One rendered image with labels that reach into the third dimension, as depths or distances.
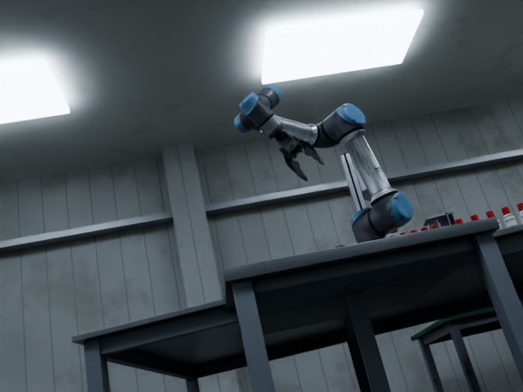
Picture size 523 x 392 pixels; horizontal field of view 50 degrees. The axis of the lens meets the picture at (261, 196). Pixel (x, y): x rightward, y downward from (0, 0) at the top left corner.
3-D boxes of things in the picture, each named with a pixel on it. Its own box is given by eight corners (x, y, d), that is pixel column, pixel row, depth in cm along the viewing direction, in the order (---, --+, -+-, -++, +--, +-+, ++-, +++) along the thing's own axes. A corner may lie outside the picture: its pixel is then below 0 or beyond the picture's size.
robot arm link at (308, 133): (321, 137, 246) (229, 111, 217) (338, 123, 239) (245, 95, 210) (327, 159, 241) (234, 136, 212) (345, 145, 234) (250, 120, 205)
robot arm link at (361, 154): (393, 233, 225) (334, 119, 239) (422, 217, 215) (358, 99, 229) (377, 238, 216) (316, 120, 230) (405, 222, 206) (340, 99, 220)
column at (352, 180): (389, 286, 249) (349, 155, 275) (390, 284, 245) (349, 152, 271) (380, 288, 249) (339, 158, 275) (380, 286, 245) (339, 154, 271)
